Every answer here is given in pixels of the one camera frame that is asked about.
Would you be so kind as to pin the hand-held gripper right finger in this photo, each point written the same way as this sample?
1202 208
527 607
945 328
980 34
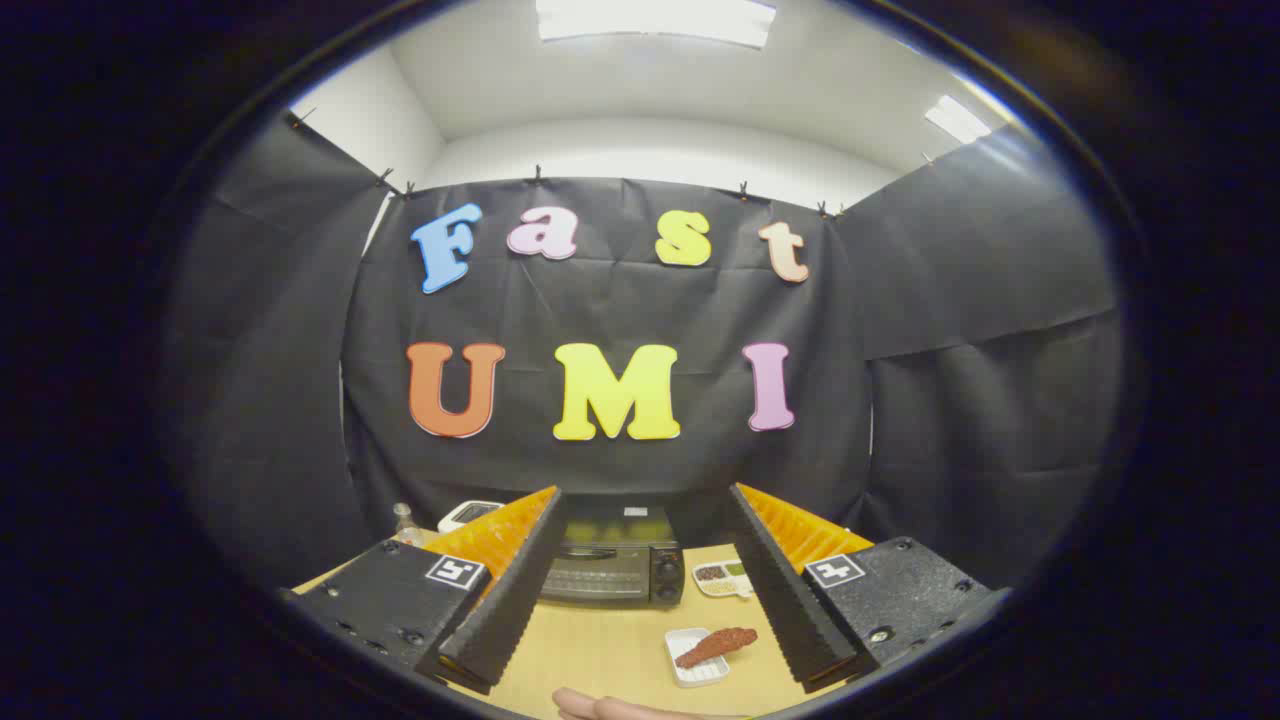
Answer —
785 600

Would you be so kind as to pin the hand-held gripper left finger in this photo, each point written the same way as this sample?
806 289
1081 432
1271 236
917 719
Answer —
515 590

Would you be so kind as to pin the red raw steak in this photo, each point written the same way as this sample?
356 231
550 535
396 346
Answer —
715 645

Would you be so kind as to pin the black toaster oven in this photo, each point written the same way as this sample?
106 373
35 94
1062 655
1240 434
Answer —
610 580

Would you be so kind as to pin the white toaster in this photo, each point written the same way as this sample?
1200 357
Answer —
465 514

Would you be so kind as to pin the white divided dish with beans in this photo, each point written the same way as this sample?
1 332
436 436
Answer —
722 580

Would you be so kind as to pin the white rectangular dish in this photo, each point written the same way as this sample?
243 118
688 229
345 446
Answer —
700 674

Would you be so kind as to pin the clear glass bottle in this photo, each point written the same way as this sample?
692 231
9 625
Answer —
404 525

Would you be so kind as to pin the small ceiling light panel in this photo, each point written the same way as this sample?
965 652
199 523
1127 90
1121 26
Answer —
957 118

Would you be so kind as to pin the large ceiling light panel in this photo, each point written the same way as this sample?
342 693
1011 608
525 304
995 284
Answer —
655 20

